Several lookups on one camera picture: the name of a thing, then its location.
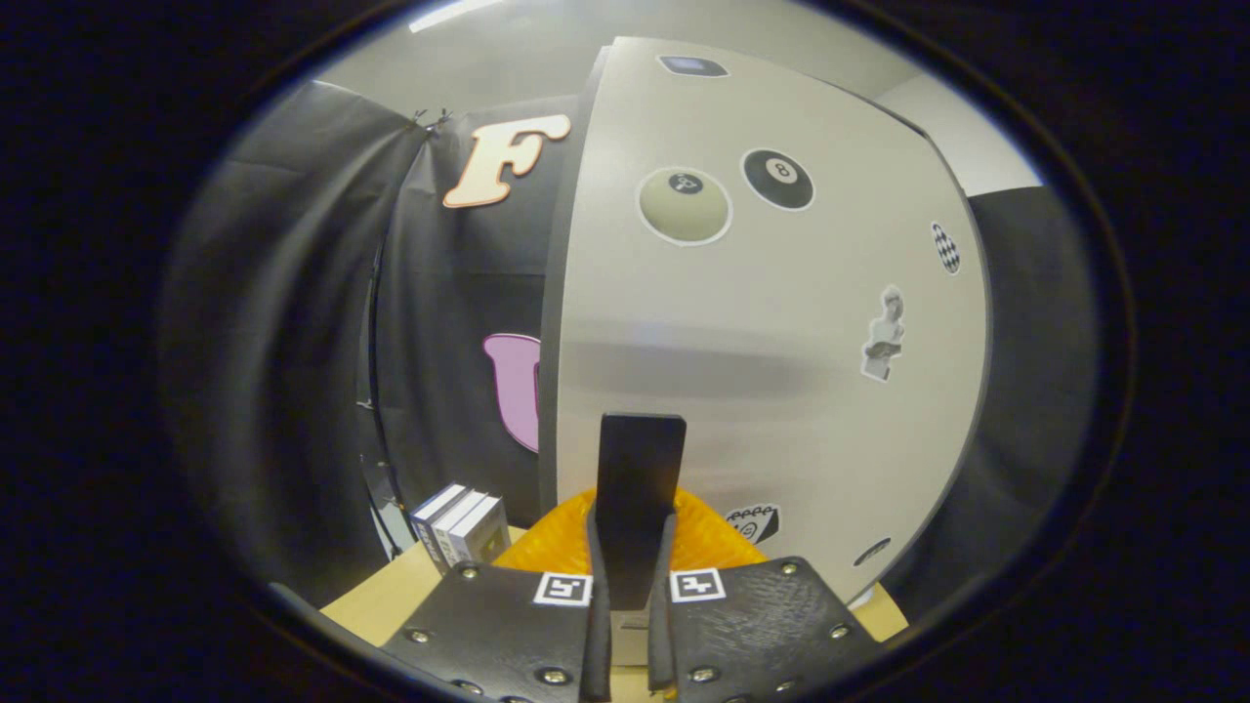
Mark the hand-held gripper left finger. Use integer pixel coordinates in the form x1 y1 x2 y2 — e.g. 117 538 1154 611
381 488 613 703

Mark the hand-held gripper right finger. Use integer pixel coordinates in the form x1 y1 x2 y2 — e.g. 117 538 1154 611
646 488 885 703

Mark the black door handle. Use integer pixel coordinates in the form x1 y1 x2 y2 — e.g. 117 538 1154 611
596 413 688 611

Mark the black backdrop stand pole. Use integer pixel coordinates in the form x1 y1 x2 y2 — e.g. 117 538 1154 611
357 244 413 559

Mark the grey cabinet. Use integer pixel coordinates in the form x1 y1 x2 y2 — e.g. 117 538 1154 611
537 44 611 509

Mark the black backdrop cloth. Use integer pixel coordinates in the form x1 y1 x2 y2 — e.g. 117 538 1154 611
161 78 1104 626

